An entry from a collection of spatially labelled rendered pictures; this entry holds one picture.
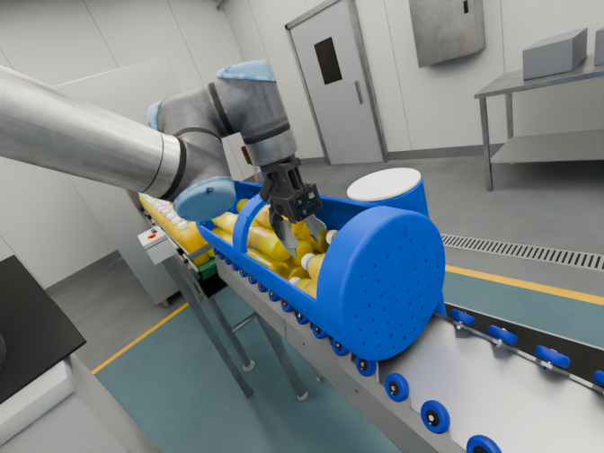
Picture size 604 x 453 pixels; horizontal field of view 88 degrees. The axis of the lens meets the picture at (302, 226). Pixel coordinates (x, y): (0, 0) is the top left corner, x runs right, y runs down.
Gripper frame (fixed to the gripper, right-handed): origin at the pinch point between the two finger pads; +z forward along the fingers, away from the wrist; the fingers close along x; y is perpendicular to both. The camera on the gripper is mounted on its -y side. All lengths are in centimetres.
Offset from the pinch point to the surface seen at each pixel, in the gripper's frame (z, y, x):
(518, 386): 23.1, 38.0, 9.4
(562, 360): 18.4, 42.1, 14.4
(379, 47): -33, -248, 311
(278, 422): 117, -63, -19
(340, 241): -6.0, 16.3, -1.1
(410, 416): 23.4, 28.4, -6.2
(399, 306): 10.2, 21.1, 3.8
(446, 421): 18.7, 34.9, -4.9
